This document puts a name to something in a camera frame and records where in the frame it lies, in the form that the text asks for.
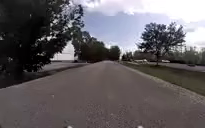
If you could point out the white building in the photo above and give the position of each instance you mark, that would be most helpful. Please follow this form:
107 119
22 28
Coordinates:
66 55

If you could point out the row of dark trees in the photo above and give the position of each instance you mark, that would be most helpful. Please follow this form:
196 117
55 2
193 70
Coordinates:
93 51

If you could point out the lone tall tree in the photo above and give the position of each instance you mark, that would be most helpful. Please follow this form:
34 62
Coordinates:
160 38

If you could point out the row of pale trees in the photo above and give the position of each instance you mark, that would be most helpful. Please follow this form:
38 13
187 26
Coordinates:
186 56

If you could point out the dark grass verge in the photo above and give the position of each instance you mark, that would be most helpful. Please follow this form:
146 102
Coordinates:
26 77

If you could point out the white car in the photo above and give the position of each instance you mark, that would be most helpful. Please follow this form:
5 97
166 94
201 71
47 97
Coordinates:
165 61

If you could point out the grey parking lot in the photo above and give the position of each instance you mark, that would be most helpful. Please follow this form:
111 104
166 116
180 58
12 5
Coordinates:
55 66

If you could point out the grey asphalt path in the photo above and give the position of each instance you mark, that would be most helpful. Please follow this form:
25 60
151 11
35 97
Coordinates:
100 96

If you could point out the large dark tree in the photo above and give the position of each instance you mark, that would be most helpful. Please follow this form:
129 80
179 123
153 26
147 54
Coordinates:
21 33

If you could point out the grass strip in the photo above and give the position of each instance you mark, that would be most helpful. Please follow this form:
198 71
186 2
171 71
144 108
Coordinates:
186 77

